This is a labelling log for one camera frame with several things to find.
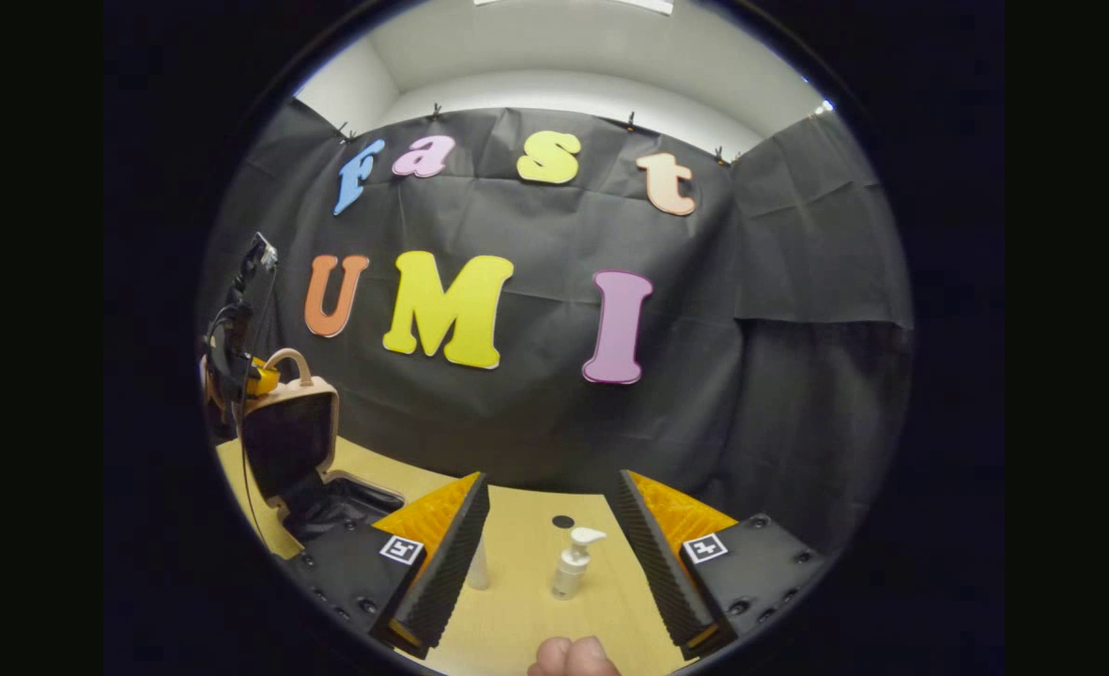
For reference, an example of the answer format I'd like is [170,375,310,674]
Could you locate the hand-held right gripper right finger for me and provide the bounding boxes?
[618,469,827,661]

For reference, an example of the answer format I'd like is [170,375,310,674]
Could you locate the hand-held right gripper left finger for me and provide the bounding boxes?
[282,471,492,658]

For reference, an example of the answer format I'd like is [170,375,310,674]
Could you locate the white pump bottle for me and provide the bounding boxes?
[552,527,608,600]

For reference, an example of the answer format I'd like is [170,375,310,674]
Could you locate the pink scalloped suitcase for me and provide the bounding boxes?
[239,347,407,547]

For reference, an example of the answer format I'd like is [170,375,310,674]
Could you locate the ceiling light panel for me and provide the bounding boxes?
[474,0,675,16]

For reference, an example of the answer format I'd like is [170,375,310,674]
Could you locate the black cable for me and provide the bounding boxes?
[233,399,271,555]

